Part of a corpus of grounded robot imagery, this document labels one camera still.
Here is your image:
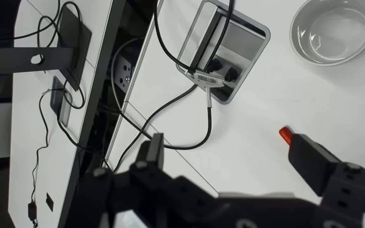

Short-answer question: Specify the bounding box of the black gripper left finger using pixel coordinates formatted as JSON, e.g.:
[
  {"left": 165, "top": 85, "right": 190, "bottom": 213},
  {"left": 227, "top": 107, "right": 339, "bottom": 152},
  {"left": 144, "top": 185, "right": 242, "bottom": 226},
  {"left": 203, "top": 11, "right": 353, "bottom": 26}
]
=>
[{"left": 144, "top": 132, "right": 166, "bottom": 171}]

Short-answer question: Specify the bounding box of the grey table outlet box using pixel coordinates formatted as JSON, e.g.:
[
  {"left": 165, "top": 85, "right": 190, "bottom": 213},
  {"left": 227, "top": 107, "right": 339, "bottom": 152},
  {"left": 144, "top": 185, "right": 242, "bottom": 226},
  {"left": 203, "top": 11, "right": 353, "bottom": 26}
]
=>
[{"left": 175, "top": 0, "right": 272, "bottom": 106}]

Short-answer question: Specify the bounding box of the black looped power cable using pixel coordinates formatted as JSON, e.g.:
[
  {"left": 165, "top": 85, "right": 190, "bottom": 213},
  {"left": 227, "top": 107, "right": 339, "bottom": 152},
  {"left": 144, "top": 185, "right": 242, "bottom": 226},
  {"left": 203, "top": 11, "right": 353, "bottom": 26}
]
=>
[{"left": 113, "top": 83, "right": 214, "bottom": 173}]

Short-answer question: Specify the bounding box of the black mug white inside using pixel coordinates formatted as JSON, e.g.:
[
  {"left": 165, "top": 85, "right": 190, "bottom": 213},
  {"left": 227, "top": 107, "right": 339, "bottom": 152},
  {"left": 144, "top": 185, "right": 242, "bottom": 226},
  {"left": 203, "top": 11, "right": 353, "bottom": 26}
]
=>
[{"left": 289, "top": 0, "right": 365, "bottom": 68}]

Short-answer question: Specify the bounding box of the small black power adapter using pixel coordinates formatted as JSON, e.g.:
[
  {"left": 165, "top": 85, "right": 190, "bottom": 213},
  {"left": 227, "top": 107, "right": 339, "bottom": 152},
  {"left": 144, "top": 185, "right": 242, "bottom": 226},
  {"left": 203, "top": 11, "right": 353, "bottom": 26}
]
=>
[{"left": 26, "top": 202, "right": 39, "bottom": 226}]

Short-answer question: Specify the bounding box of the thin black adapter cable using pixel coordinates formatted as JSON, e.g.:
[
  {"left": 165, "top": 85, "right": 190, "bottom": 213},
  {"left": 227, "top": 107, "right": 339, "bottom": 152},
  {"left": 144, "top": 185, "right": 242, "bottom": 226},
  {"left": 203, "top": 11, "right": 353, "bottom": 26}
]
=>
[{"left": 29, "top": 87, "right": 86, "bottom": 207}]

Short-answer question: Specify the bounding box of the silver monitor stand black base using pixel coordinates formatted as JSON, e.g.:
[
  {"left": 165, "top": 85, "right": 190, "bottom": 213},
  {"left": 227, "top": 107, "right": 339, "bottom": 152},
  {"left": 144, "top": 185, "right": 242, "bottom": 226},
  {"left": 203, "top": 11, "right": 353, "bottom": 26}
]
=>
[{"left": 0, "top": 5, "right": 94, "bottom": 93}]

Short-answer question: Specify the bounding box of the small grey dock device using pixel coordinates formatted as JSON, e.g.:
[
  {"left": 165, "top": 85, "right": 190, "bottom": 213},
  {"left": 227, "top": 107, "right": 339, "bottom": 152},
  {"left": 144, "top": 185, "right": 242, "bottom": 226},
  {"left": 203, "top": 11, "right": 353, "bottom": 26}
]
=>
[{"left": 49, "top": 75, "right": 72, "bottom": 128}]

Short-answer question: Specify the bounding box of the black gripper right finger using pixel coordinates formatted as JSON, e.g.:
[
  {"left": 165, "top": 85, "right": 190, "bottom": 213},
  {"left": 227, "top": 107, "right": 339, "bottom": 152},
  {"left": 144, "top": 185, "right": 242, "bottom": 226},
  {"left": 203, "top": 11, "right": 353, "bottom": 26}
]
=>
[{"left": 287, "top": 133, "right": 344, "bottom": 197}]

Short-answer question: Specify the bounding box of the small flat black object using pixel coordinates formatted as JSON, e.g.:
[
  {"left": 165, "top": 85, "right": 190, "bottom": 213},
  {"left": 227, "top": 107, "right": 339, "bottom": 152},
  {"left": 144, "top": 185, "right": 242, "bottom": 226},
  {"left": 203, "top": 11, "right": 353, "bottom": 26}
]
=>
[{"left": 44, "top": 193, "right": 56, "bottom": 213}]

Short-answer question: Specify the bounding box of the white plug adapter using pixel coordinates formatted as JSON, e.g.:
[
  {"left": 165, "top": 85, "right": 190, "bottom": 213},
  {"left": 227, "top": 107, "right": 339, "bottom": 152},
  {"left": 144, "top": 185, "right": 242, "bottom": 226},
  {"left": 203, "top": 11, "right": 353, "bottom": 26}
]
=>
[{"left": 185, "top": 70, "right": 227, "bottom": 92}]

